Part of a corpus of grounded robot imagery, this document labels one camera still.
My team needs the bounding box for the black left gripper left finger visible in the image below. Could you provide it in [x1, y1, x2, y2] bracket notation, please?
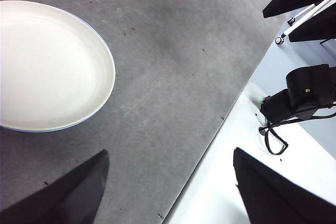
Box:
[0, 150, 110, 224]

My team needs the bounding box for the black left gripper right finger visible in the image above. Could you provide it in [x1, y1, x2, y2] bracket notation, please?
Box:
[233, 147, 336, 224]

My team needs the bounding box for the blue round plate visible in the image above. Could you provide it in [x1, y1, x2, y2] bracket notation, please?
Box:
[0, 8, 116, 133]

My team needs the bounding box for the white round plate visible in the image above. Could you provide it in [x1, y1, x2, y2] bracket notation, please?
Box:
[0, 0, 116, 132]

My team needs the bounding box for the thin white stand leg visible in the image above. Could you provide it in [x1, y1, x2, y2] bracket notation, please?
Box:
[288, 3, 316, 25]

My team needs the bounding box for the black looped cable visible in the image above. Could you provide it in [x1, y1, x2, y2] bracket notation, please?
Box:
[258, 113, 336, 156]

